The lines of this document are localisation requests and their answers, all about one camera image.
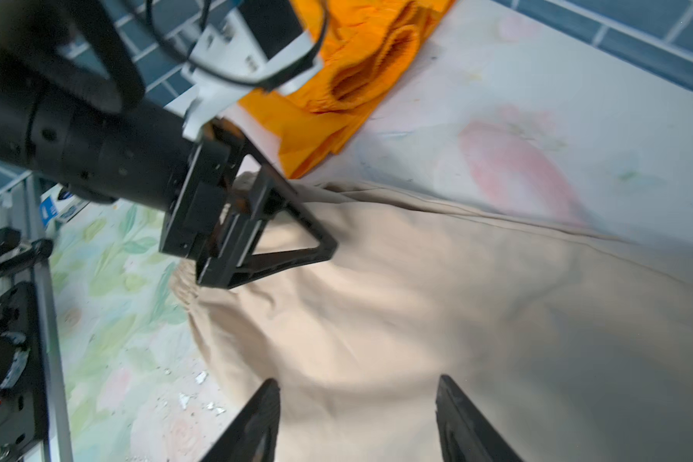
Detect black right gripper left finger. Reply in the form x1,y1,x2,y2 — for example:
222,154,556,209
200,378,281,462

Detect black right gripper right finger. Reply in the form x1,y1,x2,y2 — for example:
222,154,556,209
436,375,523,462

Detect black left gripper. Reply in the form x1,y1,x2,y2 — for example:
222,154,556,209
159,123,338,289

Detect beige shorts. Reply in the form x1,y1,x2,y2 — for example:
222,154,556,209
171,181,693,461

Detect orange shorts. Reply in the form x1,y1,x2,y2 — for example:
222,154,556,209
240,0,454,179

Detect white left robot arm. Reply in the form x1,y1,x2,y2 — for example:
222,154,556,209
0,1,337,289

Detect black device beside left base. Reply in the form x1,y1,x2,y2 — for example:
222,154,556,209
0,227,54,278

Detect aluminium front rail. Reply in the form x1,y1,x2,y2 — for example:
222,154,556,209
0,174,73,461

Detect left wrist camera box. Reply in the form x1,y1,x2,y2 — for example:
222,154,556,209
165,1,329,142

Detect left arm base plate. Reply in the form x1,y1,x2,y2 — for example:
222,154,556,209
0,282,48,461

